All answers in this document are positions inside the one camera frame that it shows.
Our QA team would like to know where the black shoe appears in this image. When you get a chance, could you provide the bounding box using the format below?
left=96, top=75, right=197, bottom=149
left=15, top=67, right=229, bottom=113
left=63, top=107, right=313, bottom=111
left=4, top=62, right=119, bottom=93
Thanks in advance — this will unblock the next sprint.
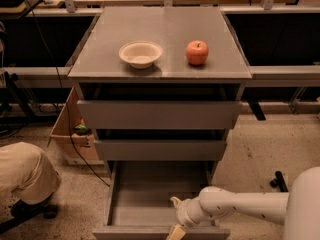
left=11, top=200, right=58, bottom=219

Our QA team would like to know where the black metal bar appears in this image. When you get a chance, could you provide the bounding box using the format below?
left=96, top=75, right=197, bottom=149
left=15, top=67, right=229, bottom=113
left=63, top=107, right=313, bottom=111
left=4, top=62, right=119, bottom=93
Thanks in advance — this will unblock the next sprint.
left=270, top=171, right=288, bottom=192

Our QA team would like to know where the person's beige trouser leg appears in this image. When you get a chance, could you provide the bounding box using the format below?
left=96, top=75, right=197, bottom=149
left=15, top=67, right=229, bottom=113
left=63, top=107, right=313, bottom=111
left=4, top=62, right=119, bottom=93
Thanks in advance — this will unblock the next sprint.
left=0, top=142, right=61, bottom=205

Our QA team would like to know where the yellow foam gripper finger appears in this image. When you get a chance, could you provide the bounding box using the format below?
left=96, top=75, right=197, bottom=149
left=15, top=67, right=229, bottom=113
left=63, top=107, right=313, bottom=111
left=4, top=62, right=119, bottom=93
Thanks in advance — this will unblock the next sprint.
left=166, top=224, right=186, bottom=240

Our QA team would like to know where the grey drawer cabinet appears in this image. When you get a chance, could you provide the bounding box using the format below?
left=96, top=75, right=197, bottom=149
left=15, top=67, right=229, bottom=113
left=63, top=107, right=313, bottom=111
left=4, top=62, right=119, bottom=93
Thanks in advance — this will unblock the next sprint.
left=69, top=7, right=252, bottom=176

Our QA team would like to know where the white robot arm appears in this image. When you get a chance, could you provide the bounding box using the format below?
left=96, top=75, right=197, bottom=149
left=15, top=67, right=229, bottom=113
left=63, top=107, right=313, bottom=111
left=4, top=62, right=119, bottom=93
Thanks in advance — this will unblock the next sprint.
left=166, top=167, right=320, bottom=240

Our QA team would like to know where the red apple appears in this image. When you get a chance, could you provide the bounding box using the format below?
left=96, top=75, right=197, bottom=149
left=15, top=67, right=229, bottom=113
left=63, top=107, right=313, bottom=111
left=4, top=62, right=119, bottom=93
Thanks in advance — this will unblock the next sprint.
left=186, top=40, right=209, bottom=66

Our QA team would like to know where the grey drawer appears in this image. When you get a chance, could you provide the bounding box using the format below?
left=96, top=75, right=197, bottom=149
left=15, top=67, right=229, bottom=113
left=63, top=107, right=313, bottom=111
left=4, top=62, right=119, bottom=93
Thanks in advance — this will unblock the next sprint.
left=92, top=160, right=231, bottom=240
left=77, top=100, right=241, bottom=130
left=94, top=129, right=226, bottom=161

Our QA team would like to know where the black floor cable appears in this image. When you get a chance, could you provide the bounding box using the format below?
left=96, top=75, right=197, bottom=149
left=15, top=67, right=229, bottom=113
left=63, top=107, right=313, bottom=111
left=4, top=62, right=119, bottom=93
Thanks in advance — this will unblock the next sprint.
left=14, top=0, right=111, bottom=188

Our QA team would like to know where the green object in box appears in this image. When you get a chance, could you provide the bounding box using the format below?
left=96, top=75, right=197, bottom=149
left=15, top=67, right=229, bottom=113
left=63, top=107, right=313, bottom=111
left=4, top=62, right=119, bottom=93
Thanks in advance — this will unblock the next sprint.
left=74, top=123, right=89, bottom=135

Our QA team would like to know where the grey middle drawer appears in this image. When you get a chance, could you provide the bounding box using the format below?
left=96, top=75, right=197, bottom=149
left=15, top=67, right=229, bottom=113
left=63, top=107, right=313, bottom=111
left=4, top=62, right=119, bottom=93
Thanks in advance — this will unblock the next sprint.
left=94, top=129, right=226, bottom=161

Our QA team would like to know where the grey bottom drawer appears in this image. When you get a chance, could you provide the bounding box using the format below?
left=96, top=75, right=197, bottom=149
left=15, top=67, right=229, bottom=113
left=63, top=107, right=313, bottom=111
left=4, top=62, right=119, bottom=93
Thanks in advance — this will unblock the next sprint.
left=92, top=160, right=231, bottom=240

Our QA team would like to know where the cardboard box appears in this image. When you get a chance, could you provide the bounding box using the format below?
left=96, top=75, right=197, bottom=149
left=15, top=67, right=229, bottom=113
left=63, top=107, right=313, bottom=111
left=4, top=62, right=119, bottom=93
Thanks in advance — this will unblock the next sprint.
left=50, top=88, right=101, bottom=165

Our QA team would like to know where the grey top drawer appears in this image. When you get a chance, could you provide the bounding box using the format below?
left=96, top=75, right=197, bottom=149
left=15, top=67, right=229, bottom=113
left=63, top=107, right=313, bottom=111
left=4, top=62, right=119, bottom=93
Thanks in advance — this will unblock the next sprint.
left=77, top=100, right=241, bottom=130

